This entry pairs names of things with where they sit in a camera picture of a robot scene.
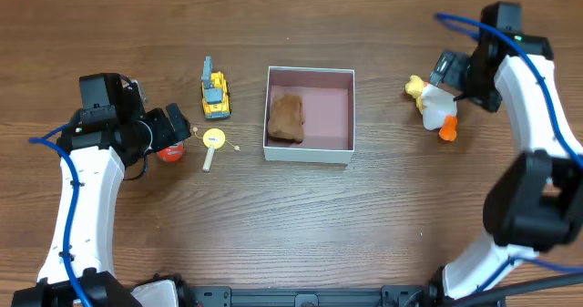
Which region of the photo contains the white plush duck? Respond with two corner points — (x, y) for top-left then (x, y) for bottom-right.
(404, 75), (457, 141)

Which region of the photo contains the white cardboard box pink interior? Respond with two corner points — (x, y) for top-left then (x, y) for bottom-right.
(262, 66), (355, 165)

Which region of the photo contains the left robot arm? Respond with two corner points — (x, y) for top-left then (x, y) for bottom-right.
(12, 73), (195, 307)

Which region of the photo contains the right blue cable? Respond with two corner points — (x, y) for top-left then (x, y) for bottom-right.
(432, 12), (583, 276)

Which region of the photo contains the red ball toy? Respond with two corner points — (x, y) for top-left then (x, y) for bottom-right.
(157, 142), (185, 162)

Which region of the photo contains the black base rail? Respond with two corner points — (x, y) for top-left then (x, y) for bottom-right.
(191, 285), (426, 307)

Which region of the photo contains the yellow blue toy excavator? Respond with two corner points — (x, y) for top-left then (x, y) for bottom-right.
(201, 56), (232, 119)

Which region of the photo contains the thick black cable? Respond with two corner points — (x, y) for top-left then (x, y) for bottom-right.
(448, 272), (583, 307)

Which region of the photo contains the blue cable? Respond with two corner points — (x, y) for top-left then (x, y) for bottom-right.
(28, 123), (95, 307)
(432, 12), (583, 276)

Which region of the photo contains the yellow wooden rattle drum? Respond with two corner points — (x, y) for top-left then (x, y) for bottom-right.
(191, 127), (240, 172)

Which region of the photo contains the left blue cable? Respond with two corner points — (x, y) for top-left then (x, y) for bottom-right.
(28, 123), (95, 307)

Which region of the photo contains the brown plush toy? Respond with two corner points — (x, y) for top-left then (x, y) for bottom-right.
(267, 94), (305, 143)

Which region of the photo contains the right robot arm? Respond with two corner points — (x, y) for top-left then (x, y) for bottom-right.
(419, 2), (582, 306)

